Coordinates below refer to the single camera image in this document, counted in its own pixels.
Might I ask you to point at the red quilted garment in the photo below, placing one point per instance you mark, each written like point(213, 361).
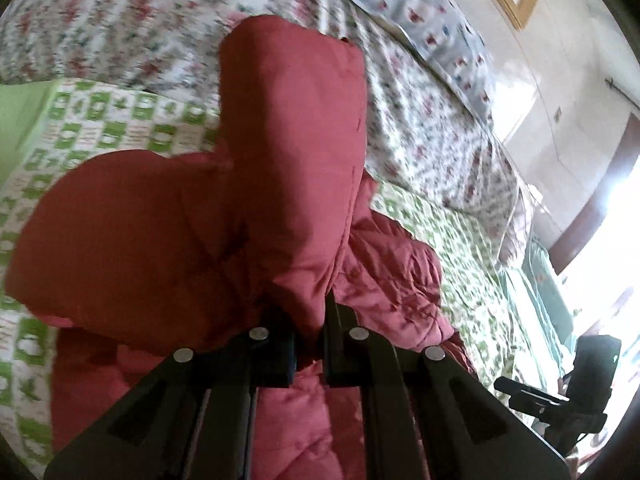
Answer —
point(210, 210)

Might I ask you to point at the pale teal cloth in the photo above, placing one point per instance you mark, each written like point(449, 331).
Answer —
point(540, 285)

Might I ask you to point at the brown door frame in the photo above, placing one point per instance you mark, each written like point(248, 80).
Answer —
point(600, 185)

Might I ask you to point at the blue printed pillow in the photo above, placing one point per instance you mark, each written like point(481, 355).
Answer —
point(430, 20)

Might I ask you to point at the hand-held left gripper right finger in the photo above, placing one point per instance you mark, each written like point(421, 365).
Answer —
point(336, 350)

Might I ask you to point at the red floral quilt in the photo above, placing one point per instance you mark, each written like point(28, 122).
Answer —
point(150, 15)

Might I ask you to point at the pink plaid pillow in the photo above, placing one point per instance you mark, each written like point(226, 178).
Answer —
point(517, 225)

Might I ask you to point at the wall switch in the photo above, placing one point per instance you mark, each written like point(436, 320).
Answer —
point(558, 114)

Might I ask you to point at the green checkered printed blanket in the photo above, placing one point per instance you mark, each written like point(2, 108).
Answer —
point(450, 260)

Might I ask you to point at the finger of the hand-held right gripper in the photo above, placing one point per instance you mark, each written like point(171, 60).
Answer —
point(530, 394)

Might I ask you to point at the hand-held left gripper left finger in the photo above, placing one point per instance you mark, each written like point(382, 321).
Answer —
point(278, 360)

